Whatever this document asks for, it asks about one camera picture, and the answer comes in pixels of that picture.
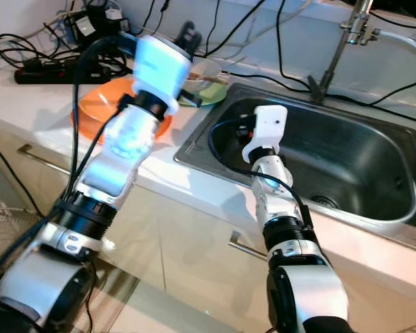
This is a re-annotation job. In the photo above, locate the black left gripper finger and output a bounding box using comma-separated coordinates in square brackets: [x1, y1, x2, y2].
[177, 21, 203, 58]

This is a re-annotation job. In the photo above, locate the white kitchen base cabinet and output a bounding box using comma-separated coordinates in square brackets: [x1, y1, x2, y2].
[0, 111, 416, 333]

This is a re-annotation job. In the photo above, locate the small white bowl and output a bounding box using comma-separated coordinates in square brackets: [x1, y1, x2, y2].
[187, 58, 225, 87]

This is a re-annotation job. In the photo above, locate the green plate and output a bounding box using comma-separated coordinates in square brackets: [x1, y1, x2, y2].
[179, 78, 229, 107]

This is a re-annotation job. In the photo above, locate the black charger with white label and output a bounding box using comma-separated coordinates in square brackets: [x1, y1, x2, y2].
[64, 6, 125, 51]

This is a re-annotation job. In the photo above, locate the sink drain strainer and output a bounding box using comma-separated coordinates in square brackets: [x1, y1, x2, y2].
[309, 193, 342, 210]

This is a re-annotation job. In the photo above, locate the stainless steel sink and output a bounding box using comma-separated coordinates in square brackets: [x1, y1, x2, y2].
[173, 82, 416, 254]

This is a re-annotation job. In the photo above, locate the chrome faucet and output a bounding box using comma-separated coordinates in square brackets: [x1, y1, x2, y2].
[307, 0, 385, 99]

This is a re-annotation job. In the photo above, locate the black power strip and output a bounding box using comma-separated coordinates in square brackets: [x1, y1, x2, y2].
[15, 59, 131, 85]

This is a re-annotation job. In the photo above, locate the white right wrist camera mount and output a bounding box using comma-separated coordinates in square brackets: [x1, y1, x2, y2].
[241, 105, 289, 164]

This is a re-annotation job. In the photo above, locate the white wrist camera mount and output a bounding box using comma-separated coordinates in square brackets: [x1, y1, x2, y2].
[130, 35, 193, 115]
[241, 105, 289, 164]

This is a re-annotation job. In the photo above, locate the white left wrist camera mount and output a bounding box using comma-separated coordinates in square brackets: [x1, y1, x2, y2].
[130, 35, 193, 115]

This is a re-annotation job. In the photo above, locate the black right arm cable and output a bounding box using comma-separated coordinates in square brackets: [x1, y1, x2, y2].
[207, 118, 320, 233]

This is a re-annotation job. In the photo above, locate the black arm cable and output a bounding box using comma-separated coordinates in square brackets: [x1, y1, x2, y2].
[207, 118, 320, 233]
[0, 36, 139, 313]

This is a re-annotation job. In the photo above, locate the metal cabinet handle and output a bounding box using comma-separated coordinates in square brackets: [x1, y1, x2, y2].
[229, 230, 271, 263]
[17, 144, 71, 176]

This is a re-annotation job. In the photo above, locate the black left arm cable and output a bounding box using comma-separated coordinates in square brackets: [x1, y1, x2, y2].
[0, 36, 139, 313]

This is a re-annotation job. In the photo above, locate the thick black power cable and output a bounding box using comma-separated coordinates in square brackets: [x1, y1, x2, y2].
[0, 135, 45, 217]

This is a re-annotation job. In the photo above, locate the white hose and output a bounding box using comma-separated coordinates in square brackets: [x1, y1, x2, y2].
[378, 29, 416, 55]

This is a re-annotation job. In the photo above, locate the floor fan with wire guard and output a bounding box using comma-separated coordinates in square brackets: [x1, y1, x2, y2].
[0, 207, 62, 278]

